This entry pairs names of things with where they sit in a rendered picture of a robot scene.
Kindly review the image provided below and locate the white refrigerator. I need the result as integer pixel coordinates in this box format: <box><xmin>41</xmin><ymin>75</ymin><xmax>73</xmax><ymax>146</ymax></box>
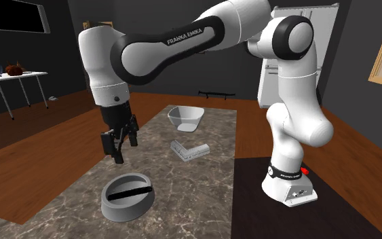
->
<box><xmin>256</xmin><ymin>3</ymin><xmax>341</xmax><ymax>109</ymax></box>

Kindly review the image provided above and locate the white side table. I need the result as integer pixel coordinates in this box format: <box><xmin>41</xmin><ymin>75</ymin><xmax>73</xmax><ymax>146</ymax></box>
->
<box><xmin>0</xmin><ymin>60</ymin><xmax>50</xmax><ymax>120</ymax></box>

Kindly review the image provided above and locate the dark robot stand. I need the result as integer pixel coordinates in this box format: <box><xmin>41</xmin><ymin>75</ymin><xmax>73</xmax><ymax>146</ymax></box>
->
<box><xmin>231</xmin><ymin>157</ymin><xmax>382</xmax><ymax>239</ymax></box>

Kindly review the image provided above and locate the grey L-shaped bracket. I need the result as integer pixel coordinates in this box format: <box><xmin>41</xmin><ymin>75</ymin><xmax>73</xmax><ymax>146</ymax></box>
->
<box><xmin>170</xmin><ymin>139</ymin><xmax>210</xmax><ymax>163</ymax></box>

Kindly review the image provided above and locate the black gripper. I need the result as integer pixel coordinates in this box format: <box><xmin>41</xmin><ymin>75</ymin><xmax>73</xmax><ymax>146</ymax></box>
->
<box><xmin>98</xmin><ymin>100</ymin><xmax>140</xmax><ymax>165</ymax></box>

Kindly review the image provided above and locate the black stick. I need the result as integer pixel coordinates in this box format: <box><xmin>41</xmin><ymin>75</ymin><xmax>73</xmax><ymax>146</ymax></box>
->
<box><xmin>107</xmin><ymin>185</ymin><xmax>154</xmax><ymax>202</ymax></box>

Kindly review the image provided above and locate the grey round bowl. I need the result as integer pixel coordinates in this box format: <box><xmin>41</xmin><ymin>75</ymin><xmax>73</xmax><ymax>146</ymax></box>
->
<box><xmin>100</xmin><ymin>172</ymin><xmax>156</xmax><ymax>223</ymax></box>

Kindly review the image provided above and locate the wooden framed wall picture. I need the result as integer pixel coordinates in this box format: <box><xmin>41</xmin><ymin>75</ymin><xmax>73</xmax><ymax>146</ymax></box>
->
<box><xmin>82</xmin><ymin>20</ymin><xmax>114</xmax><ymax>31</ymax></box>

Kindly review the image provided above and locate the white square bowl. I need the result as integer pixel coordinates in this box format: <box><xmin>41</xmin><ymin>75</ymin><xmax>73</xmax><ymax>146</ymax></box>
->
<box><xmin>167</xmin><ymin>105</ymin><xmax>206</xmax><ymax>133</ymax></box>

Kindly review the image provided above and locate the wall television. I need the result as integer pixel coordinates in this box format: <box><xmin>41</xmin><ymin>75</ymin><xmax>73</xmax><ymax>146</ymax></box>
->
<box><xmin>0</xmin><ymin>0</ymin><xmax>51</xmax><ymax>34</ymax></box>

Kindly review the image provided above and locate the black floor object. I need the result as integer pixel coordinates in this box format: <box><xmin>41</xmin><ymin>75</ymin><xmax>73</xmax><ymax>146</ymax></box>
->
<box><xmin>197</xmin><ymin>89</ymin><xmax>236</xmax><ymax>100</ymax></box>

